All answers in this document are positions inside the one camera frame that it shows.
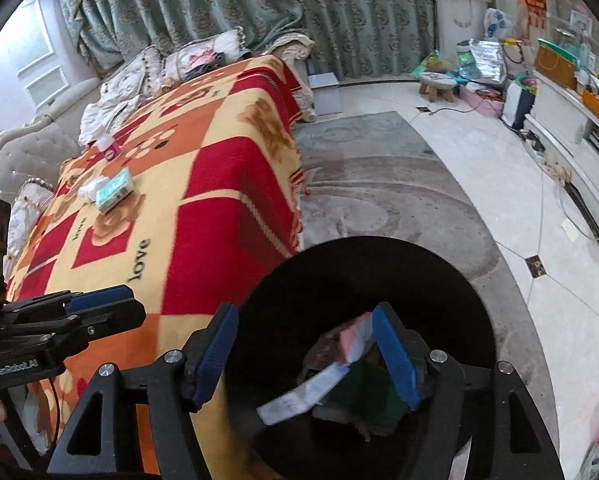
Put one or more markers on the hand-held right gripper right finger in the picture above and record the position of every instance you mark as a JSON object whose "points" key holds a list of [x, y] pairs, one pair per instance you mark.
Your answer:
{"points": [[397, 355]]}

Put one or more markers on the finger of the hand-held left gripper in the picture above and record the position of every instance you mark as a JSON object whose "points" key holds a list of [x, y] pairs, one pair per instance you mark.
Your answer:
{"points": [[114, 322], [99, 297]]}

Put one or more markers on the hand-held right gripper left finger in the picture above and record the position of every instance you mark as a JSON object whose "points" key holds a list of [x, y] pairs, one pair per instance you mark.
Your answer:
{"points": [[214, 360]]}

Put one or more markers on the pink packet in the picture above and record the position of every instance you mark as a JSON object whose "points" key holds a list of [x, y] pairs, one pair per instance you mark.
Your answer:
{"points": [[354, 340]]}

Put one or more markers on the dark green packet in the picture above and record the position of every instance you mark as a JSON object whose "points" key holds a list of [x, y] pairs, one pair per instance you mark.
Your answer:
{"points": [[369, 392]]}

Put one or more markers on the white blue medicine box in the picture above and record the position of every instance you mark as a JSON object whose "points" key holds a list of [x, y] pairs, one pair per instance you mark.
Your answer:
{"points": [[299, 395]]}

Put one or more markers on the black round bin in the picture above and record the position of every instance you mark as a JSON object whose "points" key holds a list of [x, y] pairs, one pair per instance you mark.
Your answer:
{"points": [[329, 280]]}

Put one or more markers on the white frilled cushion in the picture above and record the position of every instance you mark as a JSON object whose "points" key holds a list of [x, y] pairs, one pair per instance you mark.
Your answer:
{"points": [[26, 215]]}

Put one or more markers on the grey tufted sofa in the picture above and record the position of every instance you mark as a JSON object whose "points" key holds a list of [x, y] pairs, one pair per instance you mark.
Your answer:
{"points": [[24, 150]]}

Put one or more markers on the teal tissue pack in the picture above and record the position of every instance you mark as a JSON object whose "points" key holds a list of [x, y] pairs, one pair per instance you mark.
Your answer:
{"points": [[114, 191]]}

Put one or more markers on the checked printed blanket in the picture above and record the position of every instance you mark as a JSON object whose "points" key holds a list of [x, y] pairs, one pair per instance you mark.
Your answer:
{"points": [[219, 210]]}

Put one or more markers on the white bottle pink label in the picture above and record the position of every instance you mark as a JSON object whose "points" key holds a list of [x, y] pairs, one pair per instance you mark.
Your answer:
{"points": [[108, 149]]}

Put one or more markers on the grey floor rug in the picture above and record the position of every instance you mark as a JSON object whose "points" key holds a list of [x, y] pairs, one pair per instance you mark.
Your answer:
{"points": [[379, 185]]}

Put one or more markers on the white crumpled cloth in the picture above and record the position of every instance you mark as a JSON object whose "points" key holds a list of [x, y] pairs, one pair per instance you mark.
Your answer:
{"points": [[109, 115]]}

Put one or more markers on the floral pillow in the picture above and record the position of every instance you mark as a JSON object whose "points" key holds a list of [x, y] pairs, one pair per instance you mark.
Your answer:
{"points": [[179, 55], [139, 72]]}

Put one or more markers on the white power strip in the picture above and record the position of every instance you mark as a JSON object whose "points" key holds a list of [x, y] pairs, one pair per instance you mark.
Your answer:
{"points": [[534, 146]]}

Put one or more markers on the pink basin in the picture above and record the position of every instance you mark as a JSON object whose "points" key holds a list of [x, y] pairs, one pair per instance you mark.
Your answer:
{"points": [[479, 102]]}

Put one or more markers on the white floor box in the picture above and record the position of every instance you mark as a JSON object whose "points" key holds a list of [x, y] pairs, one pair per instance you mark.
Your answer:
{"points": [[324, 95]]}

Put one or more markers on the small wooden stool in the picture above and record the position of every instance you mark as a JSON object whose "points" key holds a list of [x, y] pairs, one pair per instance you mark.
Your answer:
{"points": [[437, 85]]}

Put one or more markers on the white low cabinet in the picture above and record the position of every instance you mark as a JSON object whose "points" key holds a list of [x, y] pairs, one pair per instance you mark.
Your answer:
{"points": [[554, 120]]}

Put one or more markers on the silver foil bag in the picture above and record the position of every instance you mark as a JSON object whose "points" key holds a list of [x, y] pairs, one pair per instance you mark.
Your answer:
{"points": [[487, 62]]}

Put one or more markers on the green patterned curtain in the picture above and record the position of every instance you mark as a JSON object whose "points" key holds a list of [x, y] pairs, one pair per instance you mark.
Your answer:
{"points": [[229, 5]]}

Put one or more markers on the yellow paper bag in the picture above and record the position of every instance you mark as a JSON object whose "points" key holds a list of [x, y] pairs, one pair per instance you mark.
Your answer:
{"points": [[554, 67]]}

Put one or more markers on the white plastic bag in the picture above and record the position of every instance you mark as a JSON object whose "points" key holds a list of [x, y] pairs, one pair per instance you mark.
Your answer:
{"points": [[499, 24]]}

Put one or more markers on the white sheer curtain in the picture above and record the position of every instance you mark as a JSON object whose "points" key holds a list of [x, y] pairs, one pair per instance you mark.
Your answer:
{"points": [[459, 5]]}

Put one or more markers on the red wall poster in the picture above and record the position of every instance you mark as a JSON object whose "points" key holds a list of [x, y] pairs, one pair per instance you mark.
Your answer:
{"points": [[532, 0]]}

